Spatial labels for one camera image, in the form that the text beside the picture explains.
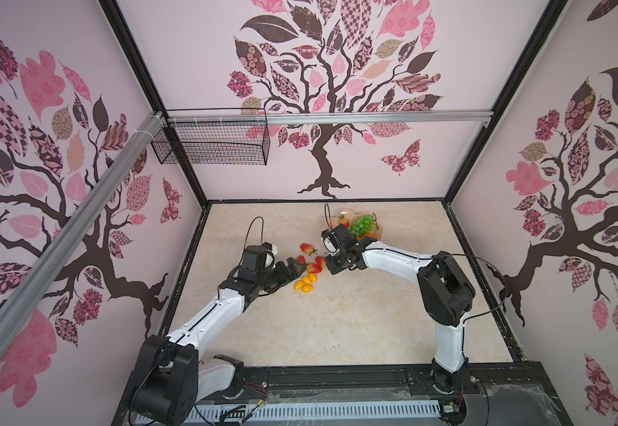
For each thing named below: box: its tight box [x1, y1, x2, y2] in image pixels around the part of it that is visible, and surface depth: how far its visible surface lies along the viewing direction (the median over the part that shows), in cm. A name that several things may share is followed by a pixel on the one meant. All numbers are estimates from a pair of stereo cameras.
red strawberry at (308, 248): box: [300, 243, 318, 257], surface depth 104 cm
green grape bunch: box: [348, 213, 380, 238], surface depth 105 cm
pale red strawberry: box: [306, 262, 323, 274], surface depth 99 cm
